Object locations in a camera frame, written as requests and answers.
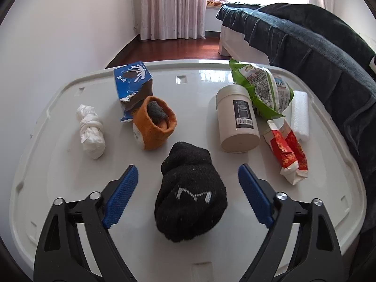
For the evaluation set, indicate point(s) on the bed with dark blanket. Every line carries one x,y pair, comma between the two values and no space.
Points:
317,50

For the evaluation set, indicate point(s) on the beige cylindrical canister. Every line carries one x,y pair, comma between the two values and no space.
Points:
238,117

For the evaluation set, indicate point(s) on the white plastic bin lid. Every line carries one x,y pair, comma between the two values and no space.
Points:
194,73

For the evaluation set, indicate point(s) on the orange sock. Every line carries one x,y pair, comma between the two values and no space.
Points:
155,126

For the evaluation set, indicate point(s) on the red and white paper carton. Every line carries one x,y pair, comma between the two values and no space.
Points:
286,152

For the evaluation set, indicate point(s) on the torn blue paper carton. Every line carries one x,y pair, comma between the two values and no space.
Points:
130,83

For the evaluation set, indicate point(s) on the white foam block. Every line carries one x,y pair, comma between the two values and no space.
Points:
300,114

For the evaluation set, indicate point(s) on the green snack bag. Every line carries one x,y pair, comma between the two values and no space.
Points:
261,88

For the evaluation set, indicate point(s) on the black sock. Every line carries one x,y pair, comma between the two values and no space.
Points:
189,196

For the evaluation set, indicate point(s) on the white bed frame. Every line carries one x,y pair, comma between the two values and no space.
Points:
232,42

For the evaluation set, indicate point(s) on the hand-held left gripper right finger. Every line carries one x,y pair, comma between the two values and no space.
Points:
254,192

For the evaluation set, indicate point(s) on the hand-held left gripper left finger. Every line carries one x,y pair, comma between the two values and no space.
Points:
122,192

